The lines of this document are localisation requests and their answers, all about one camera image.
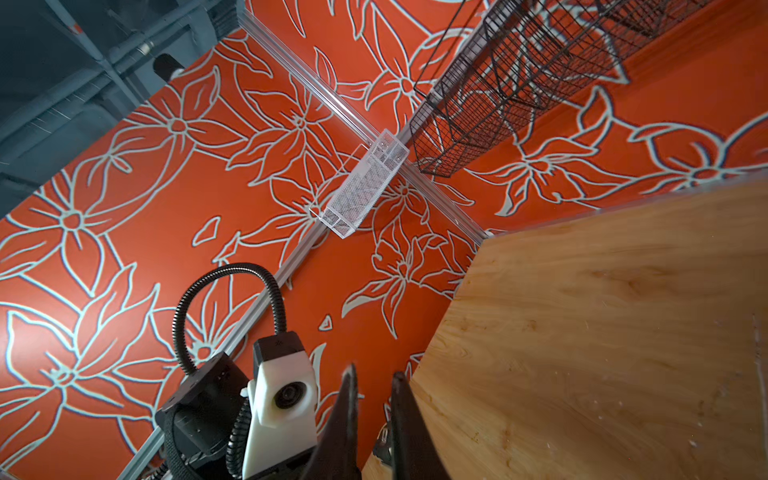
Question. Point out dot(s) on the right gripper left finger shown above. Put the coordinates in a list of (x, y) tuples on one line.
[(335, 456)]

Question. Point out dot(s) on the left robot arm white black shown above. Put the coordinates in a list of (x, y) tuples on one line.
[(205, 423)]

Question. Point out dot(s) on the black wire basket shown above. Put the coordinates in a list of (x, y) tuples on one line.
[(523, 59)]

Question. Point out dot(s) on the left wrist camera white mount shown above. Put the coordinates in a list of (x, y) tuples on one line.
[(282, 399)]

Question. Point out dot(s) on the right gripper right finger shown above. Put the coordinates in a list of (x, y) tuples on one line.
[(414, 455)]

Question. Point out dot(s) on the white mesh basket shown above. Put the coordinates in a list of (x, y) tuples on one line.
[(351, 202)]

